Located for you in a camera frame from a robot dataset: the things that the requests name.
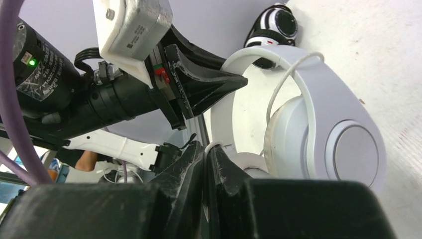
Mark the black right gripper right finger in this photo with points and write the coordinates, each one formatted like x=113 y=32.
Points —
x=242 y=207

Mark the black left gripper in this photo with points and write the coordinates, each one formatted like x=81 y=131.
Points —
x=189 y=77

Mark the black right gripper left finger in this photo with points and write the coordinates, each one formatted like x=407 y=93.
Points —
x=167 y=207

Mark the black white headphones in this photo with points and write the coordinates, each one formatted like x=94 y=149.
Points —
x=276 y=25

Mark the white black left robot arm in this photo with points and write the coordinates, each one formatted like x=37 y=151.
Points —
x=66 y=104

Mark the person in background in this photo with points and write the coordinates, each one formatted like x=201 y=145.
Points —
x=82 y=160

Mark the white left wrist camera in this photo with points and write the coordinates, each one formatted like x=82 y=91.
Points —
x=128 y=30

